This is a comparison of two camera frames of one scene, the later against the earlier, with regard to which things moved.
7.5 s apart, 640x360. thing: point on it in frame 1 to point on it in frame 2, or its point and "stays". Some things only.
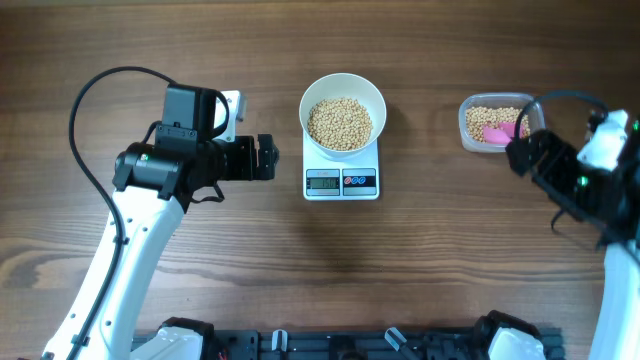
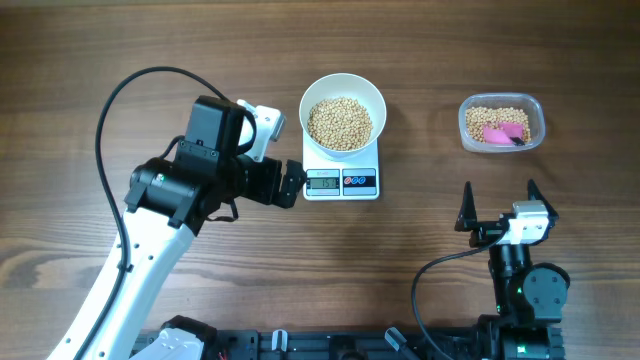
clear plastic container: [488, 120] stays
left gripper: [247, 168] to [267, 192]
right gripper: [562, 155] to [467, 221]
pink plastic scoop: [502, 133] stays
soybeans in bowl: [340, 124] stays
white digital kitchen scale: [327, 177] stays
